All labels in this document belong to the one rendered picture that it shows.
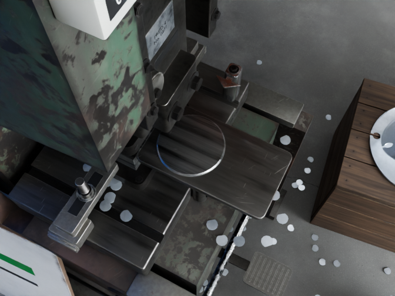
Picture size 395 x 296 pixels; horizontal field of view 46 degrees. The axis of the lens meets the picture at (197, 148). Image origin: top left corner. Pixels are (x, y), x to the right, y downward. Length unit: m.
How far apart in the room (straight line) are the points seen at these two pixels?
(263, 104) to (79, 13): 0.79
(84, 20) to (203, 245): 0.67
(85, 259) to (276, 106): 0.52
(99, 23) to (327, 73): 1.69
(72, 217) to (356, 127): 0.89
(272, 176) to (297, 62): 1.17
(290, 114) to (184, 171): 0.33
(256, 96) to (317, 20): 1.09
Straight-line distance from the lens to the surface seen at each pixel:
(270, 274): 1.41
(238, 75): 0.91
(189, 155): 0.83
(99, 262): 0.96
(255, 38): 2.00
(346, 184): 1.34
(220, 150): 0.83
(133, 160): 0.84
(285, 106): 1.06
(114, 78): 0.44
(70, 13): 0.31
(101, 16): 0.30
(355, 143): 1.40
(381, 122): 1.46
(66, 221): 0.85
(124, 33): 0.43
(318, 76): 1.93
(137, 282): 0.91
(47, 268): 1.14
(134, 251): 0.86
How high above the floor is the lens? 1.53
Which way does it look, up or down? 64 degrees down
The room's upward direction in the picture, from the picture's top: straight up
